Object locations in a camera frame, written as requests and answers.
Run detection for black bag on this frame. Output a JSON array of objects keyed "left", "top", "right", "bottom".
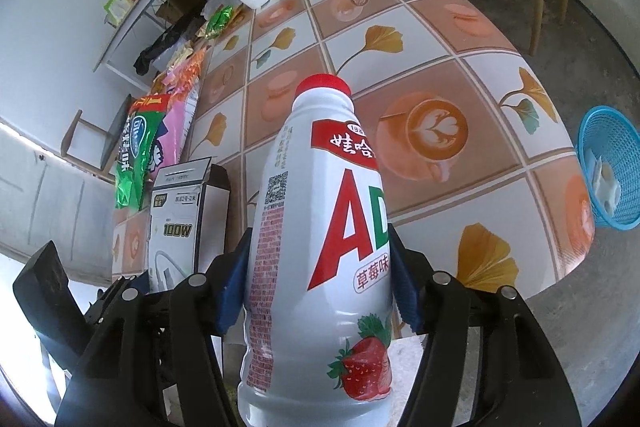
[{"left": 133, "top": 23, "right": 177, "bottom": 76}]

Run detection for small green packet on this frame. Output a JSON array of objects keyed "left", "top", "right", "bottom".
[{"left": 204, "top": 4, "right": 236, "bottom": 41}]

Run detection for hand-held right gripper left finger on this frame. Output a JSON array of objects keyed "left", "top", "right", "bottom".
[{"left": 54, "top": 228, "right": 252, "bottom": 427}]

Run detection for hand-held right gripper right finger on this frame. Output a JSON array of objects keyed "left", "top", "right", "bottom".
[{"left": 384, "top": 226, "right": 582, "bottom": 427}]

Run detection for blue plastic basket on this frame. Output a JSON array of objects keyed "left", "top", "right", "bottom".
[{"left": 576, "top": 105, "right": 640, "bottom": 230}]

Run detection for tile pattern tablecloth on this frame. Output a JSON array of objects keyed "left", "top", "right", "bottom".
[{"left": 111, "top": 0, "right": 597, "bottom": 304}]

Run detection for white cable box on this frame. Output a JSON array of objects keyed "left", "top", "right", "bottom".
[{"left": 146, "top": 156, "right": 232, "bottom": 299}]

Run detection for green snack bag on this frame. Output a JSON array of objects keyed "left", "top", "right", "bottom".
[{"left": 114, "top": 96, "right": 172, "bottom": 211}]

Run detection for pink snack bag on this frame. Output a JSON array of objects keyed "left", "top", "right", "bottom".
[{"left": 159, "top": 51, "right": 204, "bottom": 174}]

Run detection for white strawberry milk bottle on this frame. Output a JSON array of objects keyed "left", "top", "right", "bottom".
[{"left": 236, "top": 74, "right": 394, "bottom": 427}]

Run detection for green box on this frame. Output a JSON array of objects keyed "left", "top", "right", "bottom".
[{"left": 103, "top": 0, "right": 134, "bottom": 26}]

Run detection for white paper scraps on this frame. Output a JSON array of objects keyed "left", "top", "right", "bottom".
[{"left": 589, "top": 148, "right": 624, "bottom": 214}]

